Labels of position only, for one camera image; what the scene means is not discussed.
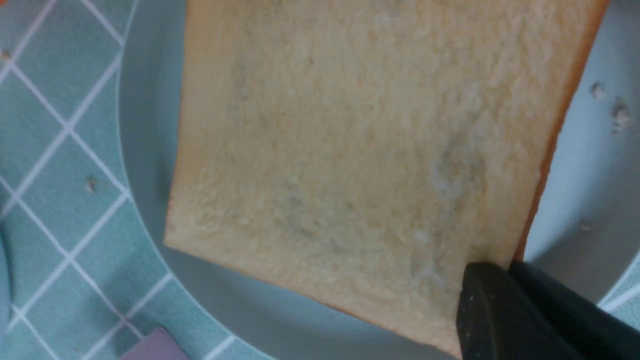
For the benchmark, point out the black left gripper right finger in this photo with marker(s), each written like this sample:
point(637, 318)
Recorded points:
point(593, 332)

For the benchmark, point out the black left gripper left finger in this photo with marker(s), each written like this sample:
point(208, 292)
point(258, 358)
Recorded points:
point(495, 320)

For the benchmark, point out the bread slice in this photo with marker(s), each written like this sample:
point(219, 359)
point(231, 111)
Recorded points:
point(362, 152)

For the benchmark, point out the white plate with bread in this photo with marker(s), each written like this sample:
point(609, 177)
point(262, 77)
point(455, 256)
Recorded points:
point(585, 233)

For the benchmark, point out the lilac foam cube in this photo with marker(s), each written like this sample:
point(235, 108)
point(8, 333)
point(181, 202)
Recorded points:
point(158, 345)

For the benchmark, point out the green checkered tablecloth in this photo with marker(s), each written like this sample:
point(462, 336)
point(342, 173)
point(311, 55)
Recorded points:
point(80, 277)

